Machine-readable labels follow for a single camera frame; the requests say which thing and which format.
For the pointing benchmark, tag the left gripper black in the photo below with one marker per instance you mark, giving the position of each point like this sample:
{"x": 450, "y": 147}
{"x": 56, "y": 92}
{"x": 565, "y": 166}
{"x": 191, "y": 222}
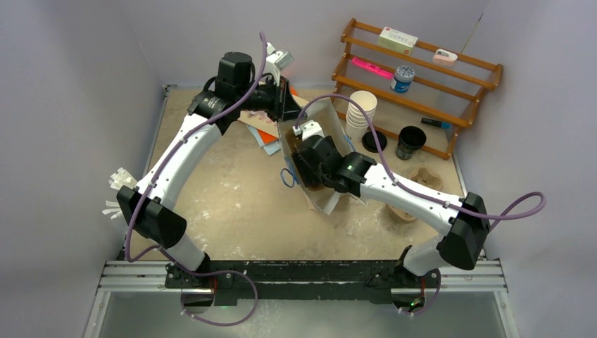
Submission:
{"x": 284, "y": 105}

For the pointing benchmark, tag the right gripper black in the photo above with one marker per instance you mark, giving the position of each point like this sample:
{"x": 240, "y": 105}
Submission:
{"x": 310, "y": 177}

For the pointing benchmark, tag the checkered paper bakery bag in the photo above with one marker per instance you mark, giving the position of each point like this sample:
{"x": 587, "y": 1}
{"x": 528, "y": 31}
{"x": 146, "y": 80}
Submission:
{"x": 322, "y": 111}

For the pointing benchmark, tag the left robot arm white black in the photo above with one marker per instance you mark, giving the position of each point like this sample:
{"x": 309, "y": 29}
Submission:
{"x": 239, "y": 86}

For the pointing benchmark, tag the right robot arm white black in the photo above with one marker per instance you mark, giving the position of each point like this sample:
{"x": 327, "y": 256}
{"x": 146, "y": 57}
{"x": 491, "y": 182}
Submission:
{"x": 461, "y": 234}

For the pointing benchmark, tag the cakes recipe book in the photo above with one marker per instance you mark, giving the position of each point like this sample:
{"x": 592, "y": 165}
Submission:
{"x": 260, "y": 121}

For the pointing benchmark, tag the orange paper bag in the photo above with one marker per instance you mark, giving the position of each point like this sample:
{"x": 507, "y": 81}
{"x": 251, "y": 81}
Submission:
{"x": 278, "y": 105}

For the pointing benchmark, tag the stack of white paper cups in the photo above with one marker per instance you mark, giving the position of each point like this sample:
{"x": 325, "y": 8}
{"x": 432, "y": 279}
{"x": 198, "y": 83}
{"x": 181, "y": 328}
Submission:
{"x": 361, "y": 110}

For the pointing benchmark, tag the black flat lid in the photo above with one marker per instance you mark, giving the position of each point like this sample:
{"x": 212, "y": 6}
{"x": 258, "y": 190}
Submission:
{"x": 374, "y": 142}

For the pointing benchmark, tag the pink highlighter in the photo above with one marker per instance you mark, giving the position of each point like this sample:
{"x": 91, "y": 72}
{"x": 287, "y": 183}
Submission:
{"x": 371, "y": 68}

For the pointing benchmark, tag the black paper cup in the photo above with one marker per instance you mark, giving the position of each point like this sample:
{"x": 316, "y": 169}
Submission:
{"x": 410, "y": 140}

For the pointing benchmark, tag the blue white jar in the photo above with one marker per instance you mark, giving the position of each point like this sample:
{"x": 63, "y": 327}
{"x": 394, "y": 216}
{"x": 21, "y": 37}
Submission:
{"x": 402, "y": 78}

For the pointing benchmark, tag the wooden shelf rack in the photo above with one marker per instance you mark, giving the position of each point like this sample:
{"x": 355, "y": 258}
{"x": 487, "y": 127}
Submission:
{"x": 418, "y": 99}

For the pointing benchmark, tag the black blue marker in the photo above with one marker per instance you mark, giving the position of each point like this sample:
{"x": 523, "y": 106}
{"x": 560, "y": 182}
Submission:
{"x": 436, "y": 123}

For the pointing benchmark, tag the white green box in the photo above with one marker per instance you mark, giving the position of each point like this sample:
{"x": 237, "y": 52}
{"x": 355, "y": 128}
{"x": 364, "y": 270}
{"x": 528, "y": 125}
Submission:
{"x": 397, "y": 41}

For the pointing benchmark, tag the pink white tape dispenser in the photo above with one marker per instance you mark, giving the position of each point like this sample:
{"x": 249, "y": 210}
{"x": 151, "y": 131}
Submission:
{"x": 444, "y": 58}

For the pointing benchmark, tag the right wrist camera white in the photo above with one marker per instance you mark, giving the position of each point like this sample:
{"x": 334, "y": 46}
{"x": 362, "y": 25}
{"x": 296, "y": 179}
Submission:
{"x": 307, "y": 130}

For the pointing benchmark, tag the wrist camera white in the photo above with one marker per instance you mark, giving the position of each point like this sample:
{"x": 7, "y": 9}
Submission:
{"x": 307, "y": 130}
{"x": 276, "y": 61}

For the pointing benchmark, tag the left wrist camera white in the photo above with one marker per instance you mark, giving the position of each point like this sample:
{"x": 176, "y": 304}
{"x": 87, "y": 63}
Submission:
{"x": 276, "y": 61}

